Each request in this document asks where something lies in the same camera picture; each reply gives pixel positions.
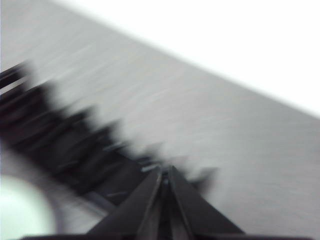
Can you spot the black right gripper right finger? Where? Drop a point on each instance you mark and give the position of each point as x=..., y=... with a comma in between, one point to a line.
x=197, y=212

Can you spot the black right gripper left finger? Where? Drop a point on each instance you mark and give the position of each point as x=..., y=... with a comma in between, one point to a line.
x=135, y=212

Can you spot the green round plate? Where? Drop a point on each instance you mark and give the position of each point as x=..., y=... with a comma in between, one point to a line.
x=22, y=207

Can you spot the black plastic dish rack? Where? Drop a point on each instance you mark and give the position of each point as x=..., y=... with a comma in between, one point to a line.
x=62, y=140

